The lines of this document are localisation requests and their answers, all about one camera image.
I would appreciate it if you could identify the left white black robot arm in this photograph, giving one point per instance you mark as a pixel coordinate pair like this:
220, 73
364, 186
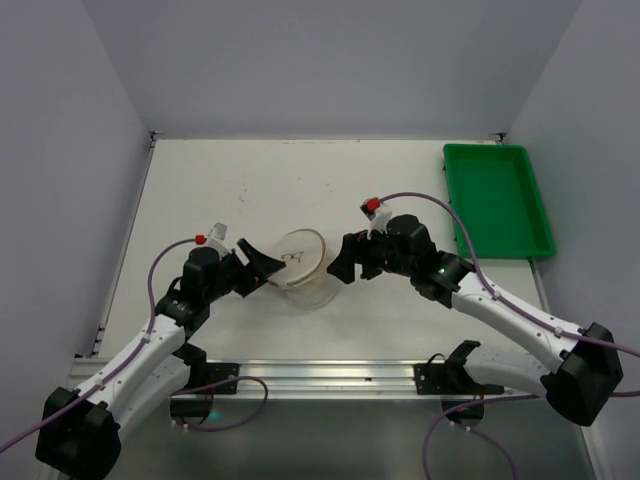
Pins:
83, 428

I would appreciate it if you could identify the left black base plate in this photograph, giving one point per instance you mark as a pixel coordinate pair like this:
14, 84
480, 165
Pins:
209, 373

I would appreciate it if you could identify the aluminium mounting rail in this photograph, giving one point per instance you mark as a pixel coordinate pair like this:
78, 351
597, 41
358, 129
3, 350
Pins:
388, 380

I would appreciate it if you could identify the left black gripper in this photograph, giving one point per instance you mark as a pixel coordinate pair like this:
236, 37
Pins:
242, 273

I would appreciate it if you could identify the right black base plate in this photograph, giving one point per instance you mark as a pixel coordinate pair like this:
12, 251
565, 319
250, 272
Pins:
442, 376

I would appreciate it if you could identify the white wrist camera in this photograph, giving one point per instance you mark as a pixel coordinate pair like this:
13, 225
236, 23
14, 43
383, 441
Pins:
378, 215
215, 240

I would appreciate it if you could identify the cream mesh laundry bag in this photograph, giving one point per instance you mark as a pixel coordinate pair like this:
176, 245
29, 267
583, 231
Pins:
304, 281

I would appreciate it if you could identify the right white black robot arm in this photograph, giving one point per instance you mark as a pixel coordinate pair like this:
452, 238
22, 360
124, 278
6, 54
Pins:
573, 368

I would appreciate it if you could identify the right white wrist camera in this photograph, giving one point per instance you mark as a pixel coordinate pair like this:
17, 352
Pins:
378, 215

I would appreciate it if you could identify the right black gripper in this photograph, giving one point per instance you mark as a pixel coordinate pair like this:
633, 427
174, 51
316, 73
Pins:
362, 253

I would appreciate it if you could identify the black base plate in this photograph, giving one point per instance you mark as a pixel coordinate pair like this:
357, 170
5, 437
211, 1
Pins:
209, 373
442, 376

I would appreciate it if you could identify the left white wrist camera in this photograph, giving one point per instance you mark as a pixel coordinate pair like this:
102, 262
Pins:
215, 240

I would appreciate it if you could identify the green plastic tray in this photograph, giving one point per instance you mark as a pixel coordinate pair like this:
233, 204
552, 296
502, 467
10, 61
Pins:
493, 190

